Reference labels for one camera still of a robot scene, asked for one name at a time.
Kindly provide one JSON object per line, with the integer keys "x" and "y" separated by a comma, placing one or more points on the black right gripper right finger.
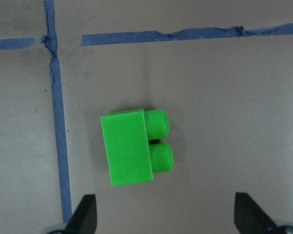
{"x": 249, "y": 218}

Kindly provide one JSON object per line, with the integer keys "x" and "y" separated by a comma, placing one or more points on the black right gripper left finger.
{"x": 84, "y": 219}

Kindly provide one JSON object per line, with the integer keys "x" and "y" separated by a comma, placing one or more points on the green toy block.
{"x": 132, "y": 144}

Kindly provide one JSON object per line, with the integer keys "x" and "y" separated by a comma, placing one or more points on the brown paper table cover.
{"x": 229, "y": 103}

